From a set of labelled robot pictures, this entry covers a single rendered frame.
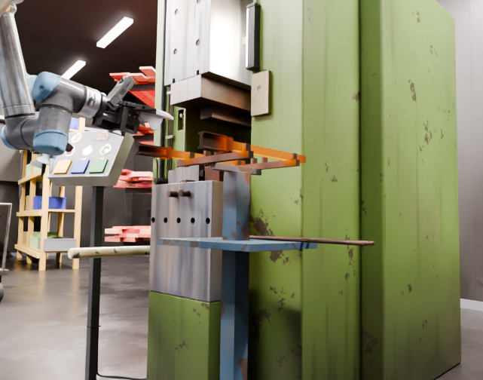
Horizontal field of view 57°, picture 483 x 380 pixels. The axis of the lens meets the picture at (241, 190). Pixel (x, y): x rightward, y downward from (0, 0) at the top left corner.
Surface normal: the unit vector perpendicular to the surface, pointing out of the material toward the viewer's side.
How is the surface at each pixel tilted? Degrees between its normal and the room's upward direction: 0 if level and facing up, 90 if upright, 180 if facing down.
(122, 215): 90
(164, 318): 90
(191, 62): 90
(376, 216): 90
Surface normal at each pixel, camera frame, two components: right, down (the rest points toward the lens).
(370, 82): -0.69, -0.07
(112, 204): 0.59, -0.05
